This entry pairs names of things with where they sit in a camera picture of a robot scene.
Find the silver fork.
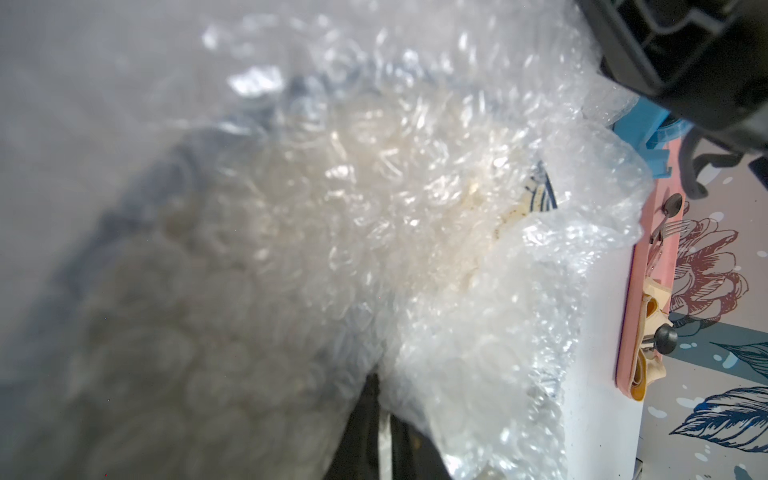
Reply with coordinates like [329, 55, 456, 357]
[649, 219, 693, 245]

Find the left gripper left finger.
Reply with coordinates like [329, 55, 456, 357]
[324, 374, 380, 480]

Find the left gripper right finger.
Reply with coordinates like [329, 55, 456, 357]
[391, 416, 451, 480]

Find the blue tape dispenser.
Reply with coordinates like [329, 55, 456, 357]
[612, 98, 693, 179]

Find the pink tray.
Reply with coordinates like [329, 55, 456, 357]
[615, 139, 683, 400]

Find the black spoon on tray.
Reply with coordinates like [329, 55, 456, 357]
[661, 193, 684, 219]

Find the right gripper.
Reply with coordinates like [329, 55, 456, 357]
[578, 0, 767, 150]

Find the speckled cream plate dark rim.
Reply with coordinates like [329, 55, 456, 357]
[493, 161, 557, 240]

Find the black ladle spoon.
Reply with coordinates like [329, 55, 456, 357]
[653, 324, 678, 355]

